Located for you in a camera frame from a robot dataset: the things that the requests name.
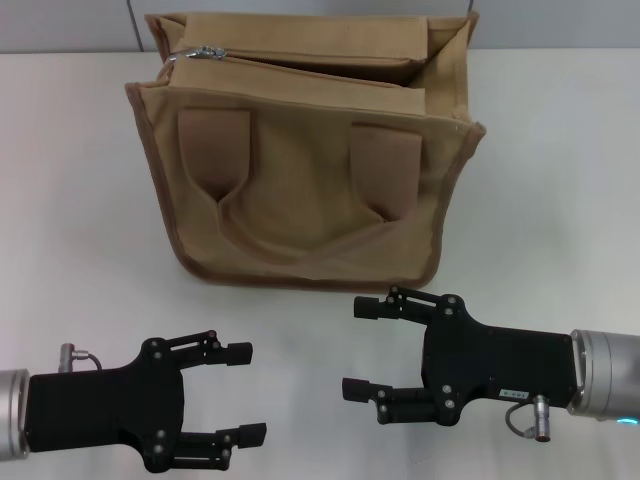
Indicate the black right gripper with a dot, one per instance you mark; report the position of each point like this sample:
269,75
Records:
490,360

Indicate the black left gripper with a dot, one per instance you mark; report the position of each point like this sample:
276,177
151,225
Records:
110,405

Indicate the khaki canvas food bag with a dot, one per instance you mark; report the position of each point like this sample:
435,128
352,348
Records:
300,200

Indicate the silver metal zipper pull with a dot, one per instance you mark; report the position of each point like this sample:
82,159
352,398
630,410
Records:
205,51

